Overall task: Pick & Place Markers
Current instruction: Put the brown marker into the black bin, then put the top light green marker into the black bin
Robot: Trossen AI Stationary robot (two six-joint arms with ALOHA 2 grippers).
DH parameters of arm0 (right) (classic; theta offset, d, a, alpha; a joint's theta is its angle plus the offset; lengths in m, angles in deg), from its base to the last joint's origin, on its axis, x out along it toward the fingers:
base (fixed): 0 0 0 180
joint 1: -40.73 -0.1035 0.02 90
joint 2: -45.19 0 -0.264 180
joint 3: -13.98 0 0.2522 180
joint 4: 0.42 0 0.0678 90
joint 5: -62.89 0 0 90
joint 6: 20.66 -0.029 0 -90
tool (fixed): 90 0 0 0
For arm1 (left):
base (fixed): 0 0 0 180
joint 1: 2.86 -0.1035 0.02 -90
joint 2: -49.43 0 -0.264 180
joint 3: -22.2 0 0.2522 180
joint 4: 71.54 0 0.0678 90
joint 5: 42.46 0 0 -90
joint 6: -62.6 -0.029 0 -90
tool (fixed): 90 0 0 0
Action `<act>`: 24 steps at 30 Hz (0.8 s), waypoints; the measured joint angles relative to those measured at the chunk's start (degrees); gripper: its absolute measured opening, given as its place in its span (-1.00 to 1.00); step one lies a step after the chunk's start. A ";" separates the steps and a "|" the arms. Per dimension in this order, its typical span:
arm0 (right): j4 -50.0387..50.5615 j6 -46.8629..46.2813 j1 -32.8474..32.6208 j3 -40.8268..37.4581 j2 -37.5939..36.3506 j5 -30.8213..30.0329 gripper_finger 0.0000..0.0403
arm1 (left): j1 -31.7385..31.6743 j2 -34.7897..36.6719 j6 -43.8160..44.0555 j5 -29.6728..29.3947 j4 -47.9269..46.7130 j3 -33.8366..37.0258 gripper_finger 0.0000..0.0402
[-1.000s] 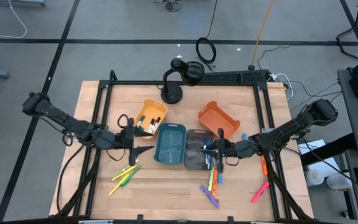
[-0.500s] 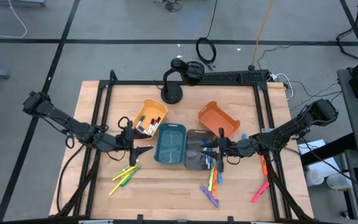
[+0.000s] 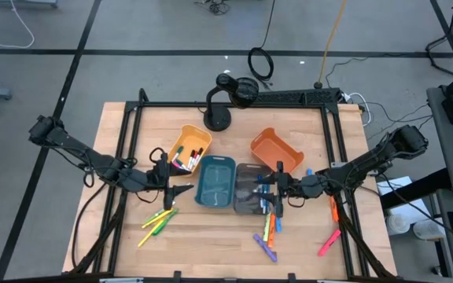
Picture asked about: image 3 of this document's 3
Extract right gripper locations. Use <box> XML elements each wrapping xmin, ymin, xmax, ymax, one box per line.
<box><xmin>256</xmin><ymin>160</ymin><xmax>322</xmax><ymax>218</ymax></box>

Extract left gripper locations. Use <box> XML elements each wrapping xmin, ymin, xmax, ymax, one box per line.
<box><xmin>139</xmin><ymin>153</ymin><xmax>194</xmax><ymax>211</ymax></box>

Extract blue white pen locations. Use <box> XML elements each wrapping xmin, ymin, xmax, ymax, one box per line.
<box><xmin>256</xmin><ymin>175</ymin><xmax>265</xmax><ymax>215</ymax></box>
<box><xmin>263</xmin><ymin>182</ymin><xmax>271</xmax><ymax>215</ymax></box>

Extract green white pen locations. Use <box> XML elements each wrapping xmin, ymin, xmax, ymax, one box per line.
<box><xmin>145</xmin><ymin>208</ymin><xmax>167</xmax><ymax>223</ymax></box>

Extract yellow highlighter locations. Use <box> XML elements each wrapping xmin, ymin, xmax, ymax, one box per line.
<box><xmin>142</xmin><ymin>207</ymin><xmax>175</xmax><ymax>232</ymax></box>
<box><xmin>137</xmin><ymin>226</ymin><xmax>161</xmax><ymax>248</ymax></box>

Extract orange highlighter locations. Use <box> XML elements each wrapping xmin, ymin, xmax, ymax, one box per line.
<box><xmin>267</xmin><ymin>213</ymin><xmax>277</xmax><ymax>249</ymax></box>
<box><xmin>330</xmin><ymin>195</ymin><xmax>340</xmax><ymax>223</ymax></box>

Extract purple highlighter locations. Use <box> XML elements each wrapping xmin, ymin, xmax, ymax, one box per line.
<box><xmin>252</xmin><ymin>233</ymin><xmax>278</xmax><ymax>263</ymax></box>

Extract grey translucent plastic bin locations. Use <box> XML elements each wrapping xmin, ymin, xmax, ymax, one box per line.
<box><xmin>233</xmin><ymin>163</ymin><xmax>273</xmax><ymax>216</ymax></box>

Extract orange plastic bin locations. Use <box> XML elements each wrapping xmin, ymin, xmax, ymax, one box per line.
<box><xmin>249</xmin><ymin>127</ymin><xmax>305</xmax><ymax>178</ymax></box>

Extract teal plastic bin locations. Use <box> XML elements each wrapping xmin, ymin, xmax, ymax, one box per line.
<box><xmin>193</xmin><ymin>155</ymin><xmax>238</xmax><ymax>208</ymax></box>

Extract yellow plastic bin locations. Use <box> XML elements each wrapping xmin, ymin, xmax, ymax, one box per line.
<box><xmin>167</xmin><ymin>123</ymin><xmax>213</xmax><ymax>177</ymax></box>

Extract black scanner on stand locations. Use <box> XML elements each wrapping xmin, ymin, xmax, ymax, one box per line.
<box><xmin>202</xmin><ymin>72</ymin><xmax>260</xmax><ymax>133</ymax></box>

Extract white paper sheet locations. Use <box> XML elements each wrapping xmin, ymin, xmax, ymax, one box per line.
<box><xmin>376</xmin><ymin>175</ymin><xmax>432</xmax><ymax>221</ymax></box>

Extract clear plastic cup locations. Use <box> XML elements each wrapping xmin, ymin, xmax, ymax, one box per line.
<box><xmin>412</xmin><ymin>219</ymin><xmax>444</xmax><ymax>241</ymax></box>
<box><xmin>385</xmin><ymin>213</ymin><xmax>411</xmax><ymax>237</ymax></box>

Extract grey side table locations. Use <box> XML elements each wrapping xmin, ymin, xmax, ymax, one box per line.
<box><xmin>425</xmin><ymin>85</ymin><xmax>453</xmax><ymax>193</ymax></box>

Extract black aluminium table frame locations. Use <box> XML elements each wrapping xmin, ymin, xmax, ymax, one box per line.
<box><xmin>63</xmin><ymin>86</ymin><xmax>399</xmax><ymax>281</ymax></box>

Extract black perforated cable tray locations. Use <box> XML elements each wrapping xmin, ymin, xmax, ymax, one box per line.
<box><xmin>252</xmin><ymin>87</ymin><xmax>341</xmax><ymax>106</ymax></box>

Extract black hanging cord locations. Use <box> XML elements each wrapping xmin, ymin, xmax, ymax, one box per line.
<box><xmin>247</xmin><ymin>0</ymin><xmax>277</xmax><ymax>86</ymax></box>

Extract yellow hanging cord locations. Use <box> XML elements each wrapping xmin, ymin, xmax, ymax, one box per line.
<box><xmin>313</xmin><ymin>0</ymin><xmax>348</xmax><ymax>90</ymax></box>

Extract black cable bundle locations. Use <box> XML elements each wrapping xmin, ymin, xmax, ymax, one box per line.
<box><xmin>193</xmin><ymin>0</ymin><xmax>231</xmax><ymax>17</ymax></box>

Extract white floor cable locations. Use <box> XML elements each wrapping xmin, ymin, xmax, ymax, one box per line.
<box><xmin>0</xmin><ymin>0</ymin><xmax>35</xmax><ymax>50</ymax></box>

